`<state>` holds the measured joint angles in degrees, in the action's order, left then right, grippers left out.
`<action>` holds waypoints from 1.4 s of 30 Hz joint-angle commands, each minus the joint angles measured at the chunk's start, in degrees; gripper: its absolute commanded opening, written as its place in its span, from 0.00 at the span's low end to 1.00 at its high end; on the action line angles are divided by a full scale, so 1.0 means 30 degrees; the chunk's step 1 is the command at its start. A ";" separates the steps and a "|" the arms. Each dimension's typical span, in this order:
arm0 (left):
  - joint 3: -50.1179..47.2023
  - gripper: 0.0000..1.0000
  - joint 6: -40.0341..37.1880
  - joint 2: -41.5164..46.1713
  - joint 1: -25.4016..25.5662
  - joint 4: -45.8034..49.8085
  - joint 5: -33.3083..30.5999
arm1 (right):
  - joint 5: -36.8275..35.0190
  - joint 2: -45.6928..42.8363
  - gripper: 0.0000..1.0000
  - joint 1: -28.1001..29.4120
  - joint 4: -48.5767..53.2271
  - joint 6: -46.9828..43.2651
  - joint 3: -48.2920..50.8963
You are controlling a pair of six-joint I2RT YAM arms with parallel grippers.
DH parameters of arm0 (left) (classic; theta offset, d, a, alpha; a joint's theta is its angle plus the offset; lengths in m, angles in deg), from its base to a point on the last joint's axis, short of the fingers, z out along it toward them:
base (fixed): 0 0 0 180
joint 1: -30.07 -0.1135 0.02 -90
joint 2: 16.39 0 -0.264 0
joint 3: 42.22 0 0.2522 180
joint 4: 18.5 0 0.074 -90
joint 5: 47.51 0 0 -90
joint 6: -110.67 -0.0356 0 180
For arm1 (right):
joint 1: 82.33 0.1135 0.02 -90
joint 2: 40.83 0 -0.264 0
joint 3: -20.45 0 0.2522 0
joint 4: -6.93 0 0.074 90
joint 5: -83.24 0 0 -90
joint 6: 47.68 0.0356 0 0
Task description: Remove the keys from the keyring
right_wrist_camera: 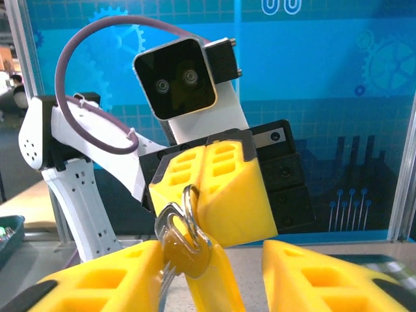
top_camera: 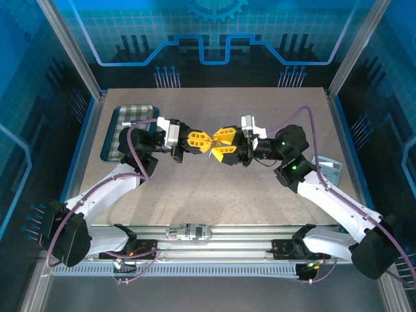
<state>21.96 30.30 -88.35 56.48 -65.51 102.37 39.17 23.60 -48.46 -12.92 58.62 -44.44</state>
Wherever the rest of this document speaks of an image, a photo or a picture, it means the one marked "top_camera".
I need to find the green white checkered cloth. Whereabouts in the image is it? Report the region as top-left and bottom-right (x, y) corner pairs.
(109, 105), (154, 160)

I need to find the teal plastic tray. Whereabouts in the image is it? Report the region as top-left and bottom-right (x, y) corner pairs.
(99, 103), (161, 163)

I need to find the grey pocket calculator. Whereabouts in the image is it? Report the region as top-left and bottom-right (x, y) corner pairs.
(310, 155), (344, 183)

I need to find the grey metal front panel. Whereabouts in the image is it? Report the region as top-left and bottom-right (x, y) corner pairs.
(40, 274), (386, 312)

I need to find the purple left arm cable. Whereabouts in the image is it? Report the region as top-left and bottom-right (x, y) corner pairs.
(44, 118), (163, 286)

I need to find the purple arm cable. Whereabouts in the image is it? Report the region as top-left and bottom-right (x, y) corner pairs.
(265, 105), (416, 289)
(44, 118), (163, 286)

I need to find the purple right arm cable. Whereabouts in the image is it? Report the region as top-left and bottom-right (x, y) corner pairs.
(265, 105), (416, 289)

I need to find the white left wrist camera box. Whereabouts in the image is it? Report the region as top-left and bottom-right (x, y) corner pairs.
(157, 116), (183, 148)

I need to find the aluminium table side rail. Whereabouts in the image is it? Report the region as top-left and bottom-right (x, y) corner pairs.
(64, 91), (107, 209)
(326, 89), (371, 215)

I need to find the printed label on rail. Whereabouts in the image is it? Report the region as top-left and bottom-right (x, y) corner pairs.
(165, 223), (213, 242)

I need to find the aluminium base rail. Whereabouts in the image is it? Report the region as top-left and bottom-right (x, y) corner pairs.
(42, 224), (358, 270)

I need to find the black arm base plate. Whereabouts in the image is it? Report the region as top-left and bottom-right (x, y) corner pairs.
(99, 239), (161, 261)
(271, 239), (332, 261)

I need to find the aluminium frame post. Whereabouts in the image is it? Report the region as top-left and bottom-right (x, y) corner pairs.
(35, 0), (107, 100)
(326, 0), (393, 100)

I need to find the grey slotted cable duct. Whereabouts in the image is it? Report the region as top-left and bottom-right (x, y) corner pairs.
(51, 263), (302, 278)

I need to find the small wired connector board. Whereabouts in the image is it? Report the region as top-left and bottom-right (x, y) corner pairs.
(112, 256), (138, 272)
(296, 261), (322, 282)

